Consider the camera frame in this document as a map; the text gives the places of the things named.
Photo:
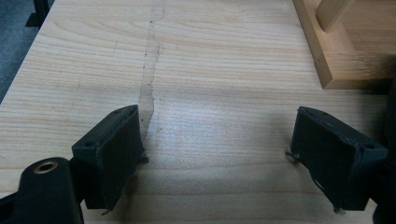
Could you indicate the wooden three-tier shoe rack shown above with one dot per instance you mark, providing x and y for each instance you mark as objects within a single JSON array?
[{"x": 345, "y": 65}]

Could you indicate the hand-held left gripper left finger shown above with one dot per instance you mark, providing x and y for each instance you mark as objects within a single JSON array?
[{"x": 106, "y": 155}]

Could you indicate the black metal stand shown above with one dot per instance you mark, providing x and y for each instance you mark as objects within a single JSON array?
[{"x": 39, "y": 12}]

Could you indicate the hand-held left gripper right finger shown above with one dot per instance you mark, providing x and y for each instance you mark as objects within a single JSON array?
[{"x": 333, "y": 155}]

